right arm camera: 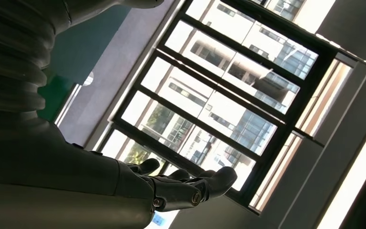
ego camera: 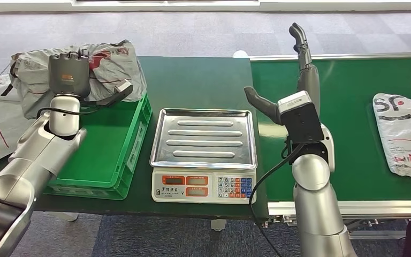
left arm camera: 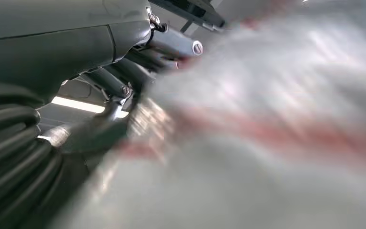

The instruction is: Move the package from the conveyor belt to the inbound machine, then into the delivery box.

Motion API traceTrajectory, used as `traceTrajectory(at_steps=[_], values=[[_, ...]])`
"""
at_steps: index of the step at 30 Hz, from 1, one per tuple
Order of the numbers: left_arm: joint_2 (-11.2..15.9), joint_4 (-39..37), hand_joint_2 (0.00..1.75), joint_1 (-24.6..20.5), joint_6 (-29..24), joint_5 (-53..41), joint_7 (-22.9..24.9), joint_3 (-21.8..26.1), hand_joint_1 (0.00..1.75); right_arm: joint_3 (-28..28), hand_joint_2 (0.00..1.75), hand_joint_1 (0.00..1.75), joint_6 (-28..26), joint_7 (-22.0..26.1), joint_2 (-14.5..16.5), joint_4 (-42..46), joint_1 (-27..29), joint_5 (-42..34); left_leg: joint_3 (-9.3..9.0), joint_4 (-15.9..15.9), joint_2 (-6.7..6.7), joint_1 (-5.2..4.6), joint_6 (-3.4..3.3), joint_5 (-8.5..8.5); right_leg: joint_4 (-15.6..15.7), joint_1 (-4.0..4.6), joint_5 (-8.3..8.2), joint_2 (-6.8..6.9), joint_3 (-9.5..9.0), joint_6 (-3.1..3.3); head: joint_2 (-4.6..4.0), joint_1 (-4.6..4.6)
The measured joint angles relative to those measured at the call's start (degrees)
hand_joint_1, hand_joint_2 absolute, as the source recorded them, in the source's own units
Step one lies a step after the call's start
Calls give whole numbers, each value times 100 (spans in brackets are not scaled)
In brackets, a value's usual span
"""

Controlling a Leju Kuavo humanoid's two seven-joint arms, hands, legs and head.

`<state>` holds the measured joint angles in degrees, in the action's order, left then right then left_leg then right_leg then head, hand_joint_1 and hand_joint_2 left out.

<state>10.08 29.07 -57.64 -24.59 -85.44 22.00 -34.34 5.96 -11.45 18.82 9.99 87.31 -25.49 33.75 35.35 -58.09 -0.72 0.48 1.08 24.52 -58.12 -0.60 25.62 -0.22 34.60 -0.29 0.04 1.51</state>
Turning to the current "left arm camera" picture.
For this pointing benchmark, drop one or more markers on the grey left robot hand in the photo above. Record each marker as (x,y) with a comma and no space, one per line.
(50,50)

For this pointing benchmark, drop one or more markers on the grey courier package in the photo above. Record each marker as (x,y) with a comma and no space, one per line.
(249,126)

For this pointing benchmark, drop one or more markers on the ceiling light strip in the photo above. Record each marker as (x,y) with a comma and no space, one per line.
(78,105)

